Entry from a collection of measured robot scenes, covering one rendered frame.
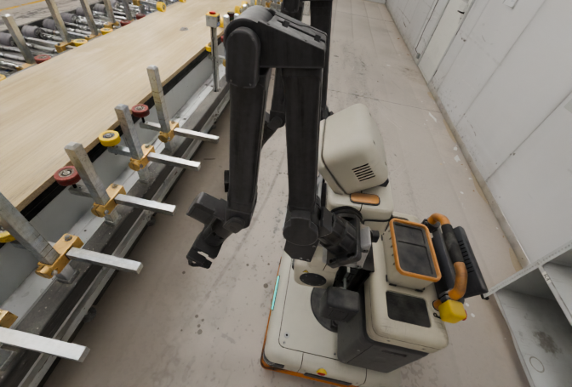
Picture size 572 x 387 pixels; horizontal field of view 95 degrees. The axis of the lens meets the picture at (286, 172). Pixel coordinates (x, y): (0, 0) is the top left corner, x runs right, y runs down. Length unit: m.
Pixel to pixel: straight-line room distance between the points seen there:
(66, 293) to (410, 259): 1.20
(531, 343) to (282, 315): 1.50
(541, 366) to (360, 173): 1.84
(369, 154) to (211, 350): 1.43
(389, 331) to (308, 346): 0.55
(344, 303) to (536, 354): 1.45
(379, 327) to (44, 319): 1.08
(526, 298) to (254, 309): 1.79
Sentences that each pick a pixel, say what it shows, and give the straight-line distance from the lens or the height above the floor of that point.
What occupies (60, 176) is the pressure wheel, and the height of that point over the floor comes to 0.91.
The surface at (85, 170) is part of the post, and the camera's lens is 1.11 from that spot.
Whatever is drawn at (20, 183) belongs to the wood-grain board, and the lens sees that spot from 1.36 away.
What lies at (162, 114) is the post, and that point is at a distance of 1.46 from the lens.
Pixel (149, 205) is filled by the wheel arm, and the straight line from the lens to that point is 1.19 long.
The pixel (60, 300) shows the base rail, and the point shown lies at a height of 0.70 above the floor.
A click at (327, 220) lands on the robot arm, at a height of 1.26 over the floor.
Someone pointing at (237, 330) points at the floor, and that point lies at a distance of 1.77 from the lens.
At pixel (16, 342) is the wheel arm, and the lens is 1.06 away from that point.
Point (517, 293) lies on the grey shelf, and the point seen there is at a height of 0.14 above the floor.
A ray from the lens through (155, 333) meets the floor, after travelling 1.83.
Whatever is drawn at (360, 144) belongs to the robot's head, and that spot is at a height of 1.38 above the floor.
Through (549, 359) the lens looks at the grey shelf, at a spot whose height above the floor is 0.14.
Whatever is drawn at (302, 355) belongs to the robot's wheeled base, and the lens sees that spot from 1.49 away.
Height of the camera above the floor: 1.72
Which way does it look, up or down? 44 degrees down
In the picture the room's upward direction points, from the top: 11 degrees clockwise
